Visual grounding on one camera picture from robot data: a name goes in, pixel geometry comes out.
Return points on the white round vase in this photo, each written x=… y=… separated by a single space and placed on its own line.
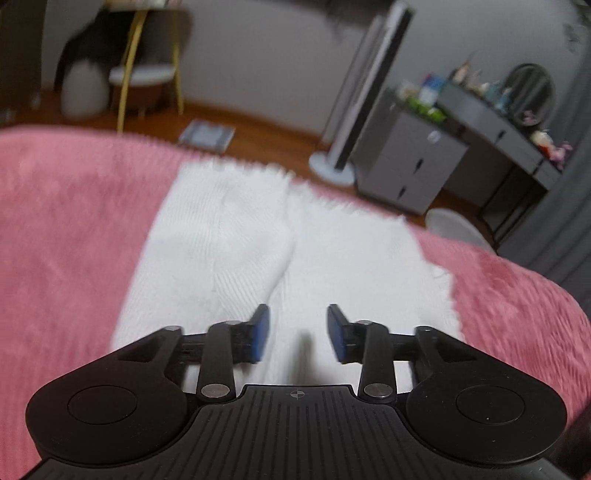
x=85 y=91

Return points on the white ribbed knit sweater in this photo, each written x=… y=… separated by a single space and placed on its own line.
x=229 y=237

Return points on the yellow-legged side table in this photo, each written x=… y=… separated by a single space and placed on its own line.
x=132 y=75

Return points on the pink corduroy bedspread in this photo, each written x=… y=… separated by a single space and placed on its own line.
x=77 y=207

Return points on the black garment on floor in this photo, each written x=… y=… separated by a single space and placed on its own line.
x=94 y=43

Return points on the pink plush toy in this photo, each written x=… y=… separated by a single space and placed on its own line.
x=559 y=154

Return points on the grey bathroom scale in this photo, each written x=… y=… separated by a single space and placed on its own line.
x=205 y=135

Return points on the grey curtain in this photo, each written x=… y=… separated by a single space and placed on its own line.
x=554 y=239

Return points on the grey bedside cabinet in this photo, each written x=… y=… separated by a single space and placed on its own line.
x=403 y=159

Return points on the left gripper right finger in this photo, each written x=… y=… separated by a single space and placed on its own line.
x=368 y=344

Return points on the grey dressing table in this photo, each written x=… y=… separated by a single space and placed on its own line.
x=502 y=173

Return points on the round vanity mirror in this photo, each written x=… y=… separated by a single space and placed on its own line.
x=532 y=95

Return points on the grey round stool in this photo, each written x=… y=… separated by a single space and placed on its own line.
x=449 y=224

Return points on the blue white tissue canister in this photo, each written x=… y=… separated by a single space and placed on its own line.
x=430 y=90

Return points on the white tower fan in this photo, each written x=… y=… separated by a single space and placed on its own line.
x=359 y=92

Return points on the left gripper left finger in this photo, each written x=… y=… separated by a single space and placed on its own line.
x=227 y=344

